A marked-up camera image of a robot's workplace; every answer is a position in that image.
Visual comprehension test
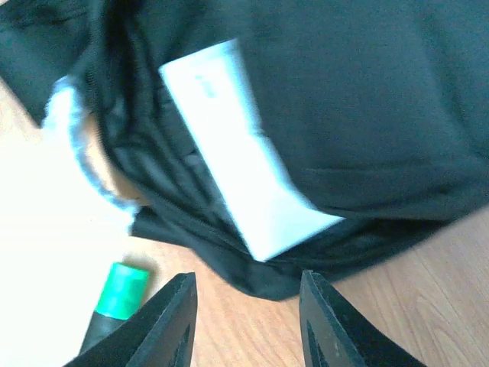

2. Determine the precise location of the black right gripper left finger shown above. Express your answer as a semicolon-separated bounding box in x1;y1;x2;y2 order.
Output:
66;273;197;367

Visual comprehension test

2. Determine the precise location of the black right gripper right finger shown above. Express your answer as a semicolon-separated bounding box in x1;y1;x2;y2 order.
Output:
300;271;423;367

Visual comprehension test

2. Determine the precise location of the black student backpack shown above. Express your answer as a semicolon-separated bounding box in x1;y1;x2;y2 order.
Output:
1;1;488;300

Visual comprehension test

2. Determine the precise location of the grey book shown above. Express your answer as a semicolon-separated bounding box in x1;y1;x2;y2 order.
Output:
159;40;341;262

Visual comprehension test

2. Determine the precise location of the green black highlighter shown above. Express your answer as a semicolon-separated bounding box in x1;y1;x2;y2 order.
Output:
79;262;150;355

